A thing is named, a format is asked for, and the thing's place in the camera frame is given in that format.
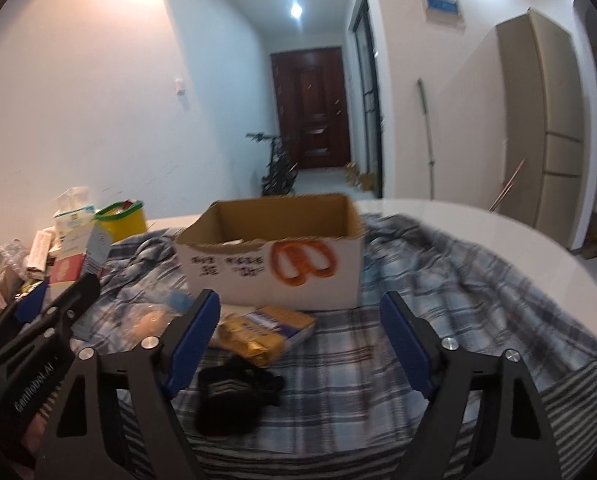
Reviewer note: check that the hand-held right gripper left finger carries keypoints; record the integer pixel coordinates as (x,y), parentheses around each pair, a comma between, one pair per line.
(193,340)

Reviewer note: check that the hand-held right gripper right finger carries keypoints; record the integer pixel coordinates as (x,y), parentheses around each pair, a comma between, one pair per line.
(408,345)

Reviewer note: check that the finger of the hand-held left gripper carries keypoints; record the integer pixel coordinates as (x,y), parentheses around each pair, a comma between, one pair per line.
(31,300)
(78,295)

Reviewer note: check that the red cigarette pack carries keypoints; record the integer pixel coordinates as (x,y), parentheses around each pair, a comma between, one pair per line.
(67,267)

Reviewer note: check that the clear plastic bag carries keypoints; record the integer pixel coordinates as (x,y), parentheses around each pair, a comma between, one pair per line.
(151,322)
(11,260)

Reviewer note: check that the gold foil packet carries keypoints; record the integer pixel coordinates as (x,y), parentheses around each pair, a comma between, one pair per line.
(258,347)

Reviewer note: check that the black knit pouch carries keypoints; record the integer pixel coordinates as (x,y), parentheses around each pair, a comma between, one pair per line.
(233,400)

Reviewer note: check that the white red carton box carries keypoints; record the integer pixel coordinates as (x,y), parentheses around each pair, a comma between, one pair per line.
(91,250)

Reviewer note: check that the blue plaid cloth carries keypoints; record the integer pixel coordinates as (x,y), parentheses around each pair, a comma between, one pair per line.
(428,280)

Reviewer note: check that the tissue pack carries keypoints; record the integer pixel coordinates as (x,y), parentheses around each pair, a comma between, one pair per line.
(73,215)

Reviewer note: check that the yellow container green rim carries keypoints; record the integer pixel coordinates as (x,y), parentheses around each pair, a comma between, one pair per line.
(123,222)

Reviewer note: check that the wooden stick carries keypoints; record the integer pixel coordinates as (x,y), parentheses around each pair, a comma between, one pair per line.
(507,185)

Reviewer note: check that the black bicycle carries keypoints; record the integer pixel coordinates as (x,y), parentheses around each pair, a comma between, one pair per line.
(278,170)

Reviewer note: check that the brown door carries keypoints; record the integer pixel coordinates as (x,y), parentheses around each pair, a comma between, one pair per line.
(311,110)

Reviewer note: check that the beige fridge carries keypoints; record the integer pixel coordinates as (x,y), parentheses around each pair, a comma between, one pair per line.
(538,125)

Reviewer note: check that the glass sliding door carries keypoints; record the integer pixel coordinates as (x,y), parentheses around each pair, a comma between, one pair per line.
(368,90)

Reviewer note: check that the recessed ceiling light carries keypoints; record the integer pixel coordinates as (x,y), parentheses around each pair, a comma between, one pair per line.
(296,9)

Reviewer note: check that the white light switch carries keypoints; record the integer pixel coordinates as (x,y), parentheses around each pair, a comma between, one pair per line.
(180,86)

